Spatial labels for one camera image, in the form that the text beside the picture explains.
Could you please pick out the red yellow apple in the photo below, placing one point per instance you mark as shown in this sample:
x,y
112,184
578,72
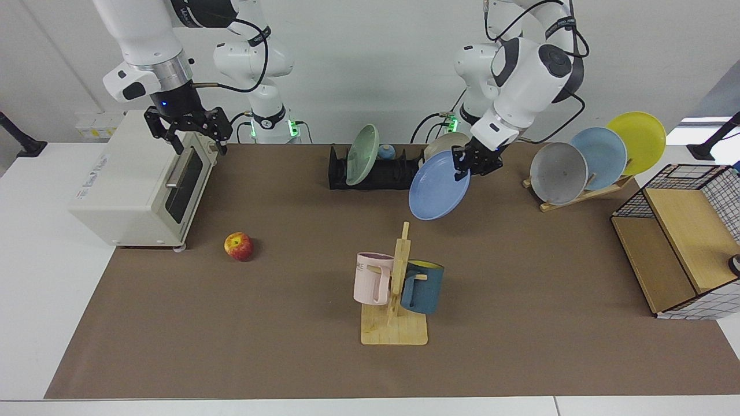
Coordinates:
x,y
238,246

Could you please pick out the beige plate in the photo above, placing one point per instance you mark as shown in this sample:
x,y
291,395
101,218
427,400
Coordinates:
x,y
442,144

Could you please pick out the grey plate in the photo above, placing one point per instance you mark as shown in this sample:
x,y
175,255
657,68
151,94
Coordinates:
x,y
558,173

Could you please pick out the wooden plate rack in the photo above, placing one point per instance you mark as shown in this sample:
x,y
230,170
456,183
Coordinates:
x,y
578,197

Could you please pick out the pale green plate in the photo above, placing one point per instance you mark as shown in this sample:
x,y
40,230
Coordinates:
x,y
363,153

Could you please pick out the black dish rack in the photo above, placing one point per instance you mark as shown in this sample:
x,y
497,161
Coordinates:
x,y
338,173

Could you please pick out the light blue plate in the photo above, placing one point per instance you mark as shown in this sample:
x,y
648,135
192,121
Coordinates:
x,y
604,153

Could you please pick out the yellow plate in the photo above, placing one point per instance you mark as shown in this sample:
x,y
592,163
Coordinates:
x,y
639,138

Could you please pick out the pale toaster oven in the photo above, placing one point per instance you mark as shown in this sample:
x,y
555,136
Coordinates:
x,y
133,173

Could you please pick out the small blue round thing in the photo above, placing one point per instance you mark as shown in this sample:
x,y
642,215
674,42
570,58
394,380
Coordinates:
x,y
387,152

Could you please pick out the dark blue mug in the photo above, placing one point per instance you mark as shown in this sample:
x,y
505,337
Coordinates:
x,y
425,289

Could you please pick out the black stand foot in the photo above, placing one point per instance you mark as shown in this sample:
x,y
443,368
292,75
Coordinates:
x,y
708,149
23,144

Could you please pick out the pink mug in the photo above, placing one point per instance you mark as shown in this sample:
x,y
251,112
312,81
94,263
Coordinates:
x,y
370,283

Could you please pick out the brown table cloth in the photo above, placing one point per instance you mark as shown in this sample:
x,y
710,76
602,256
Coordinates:
x,y
260,323

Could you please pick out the wooden cup stand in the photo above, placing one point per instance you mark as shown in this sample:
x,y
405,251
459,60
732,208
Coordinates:
x,y
399,329

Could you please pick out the small black round thing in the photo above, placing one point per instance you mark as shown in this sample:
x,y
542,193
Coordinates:
x,y
735,264

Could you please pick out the white wall socket box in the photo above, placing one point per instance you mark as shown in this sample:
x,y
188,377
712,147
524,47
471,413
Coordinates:
x,y
95,124

